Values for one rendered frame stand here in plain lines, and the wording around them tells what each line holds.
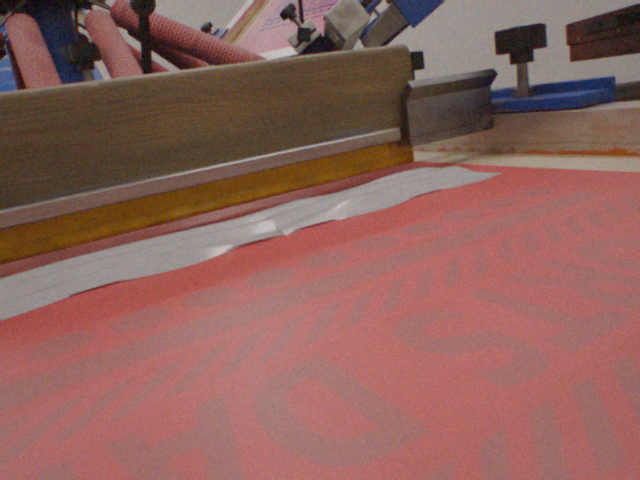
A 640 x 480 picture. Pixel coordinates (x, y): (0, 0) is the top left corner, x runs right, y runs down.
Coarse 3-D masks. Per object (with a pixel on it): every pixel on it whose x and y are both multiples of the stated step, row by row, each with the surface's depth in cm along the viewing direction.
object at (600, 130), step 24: (504, 120) 46; (528, 120) 44; (552, 120) 42; (576, 120) 40; (600, 120) 39; (624, 120) 37; (432, 144) 55; (456, 144) 52; (480, 144) 50; (504, 144) 47; (528, 144) 45; (552, 144) 43; (576, 144) 41; (600, 144) 39; (624, 144) 38
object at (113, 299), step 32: (192, 224) 38; (64, 256) 34; (224, 256) 28; (256, 256) 27; (288, 256) 26; (96, 288) 26; (128, 288) 25; (160, 288) 25; (192, 288) 24; (0, 320) 24; (32, 320) 23; (64, 320) 22
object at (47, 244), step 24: (336, 168) 43; (360, 168) 44; (384, 168) 45; (240, 192) 39; (264, 192) 40; (288, 192) 41; (144, 216) 36; (168, 216) 37; (192, 216) 38; (48, 240) 33; (72, 240) 34; (0, 264) 32
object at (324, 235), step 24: (408, 168) 47; (480, 168) 42; (504, 168) 40; (528, 168) 39; (552, 168) 37; (312, 192) 43; (336, 192) 41; (432, 192) 36; (456, 192) 35; (480, 192) 34; (504, 192) 33; (624, 192) 28; (240, 216) 38; (360, 216) 32; (384, 216) 31; (408, 216) 30; (312, 240) 29; (336, 240) 28
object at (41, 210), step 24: (312, 144) 40; (336, 144) 40; (360, 144) 41; (216, 168) 35; (240, 168) 36; (264, 168) 37; (96, 192) 32; (120, 192) 33; (144, 192) 33; (0, 216) 30; (24, 216) 30; (48, 216) 31
